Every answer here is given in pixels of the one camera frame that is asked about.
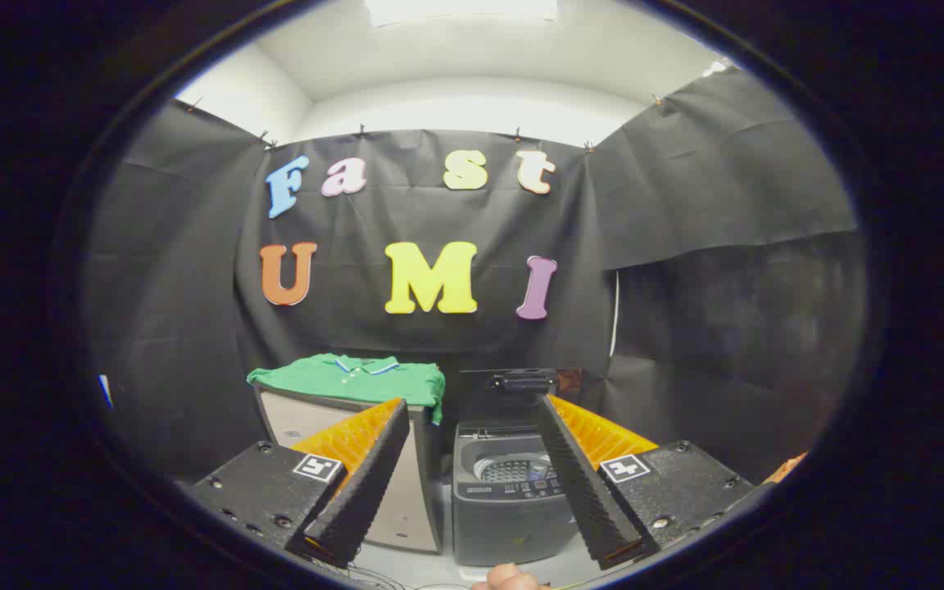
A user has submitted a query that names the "beige cabinet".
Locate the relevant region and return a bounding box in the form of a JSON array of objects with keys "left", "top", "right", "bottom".
[{"left": 255, "top": 385, "right": 444, "bottom": 554}]

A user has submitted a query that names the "ceiling light panel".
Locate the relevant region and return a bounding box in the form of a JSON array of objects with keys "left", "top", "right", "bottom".
[{"left": 364, "top": 0, "right": 560, "bottom": 27}]

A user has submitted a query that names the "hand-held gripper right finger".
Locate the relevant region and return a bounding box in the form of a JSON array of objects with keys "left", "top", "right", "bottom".
[{"left": 534, "top": 393, "right": 758, "bottom": 572}]

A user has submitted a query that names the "black backdrop cloth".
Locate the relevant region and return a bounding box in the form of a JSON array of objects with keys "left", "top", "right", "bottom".
[{"left": 83, "top": 66, "right": 866, "bottom": 484}]

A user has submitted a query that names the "tan orange object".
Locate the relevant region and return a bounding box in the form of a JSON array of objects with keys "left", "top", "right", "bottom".
[{"left": 765, "top": 452, "right": 807, "bottom": 484}]

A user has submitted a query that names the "grey washing machine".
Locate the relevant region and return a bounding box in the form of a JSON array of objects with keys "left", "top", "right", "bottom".
[{"left": 452, "top": 420, "right": 583, "bottom": 568}]

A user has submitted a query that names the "thin grey floor cable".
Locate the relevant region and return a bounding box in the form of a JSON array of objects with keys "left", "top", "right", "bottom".
[{"left": 308, "top": 560, "right": 473, "bottom": 590}]

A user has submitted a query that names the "green polo shirt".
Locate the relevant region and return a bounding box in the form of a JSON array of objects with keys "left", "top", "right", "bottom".
[{"left": 247, "top": 354, "right": 447, "bottom": 425}]

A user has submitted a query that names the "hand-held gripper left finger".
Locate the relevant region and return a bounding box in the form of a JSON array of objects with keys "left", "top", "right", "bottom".
[{"left": 190, "top": 397, "right": 412, "bottom": 570}]

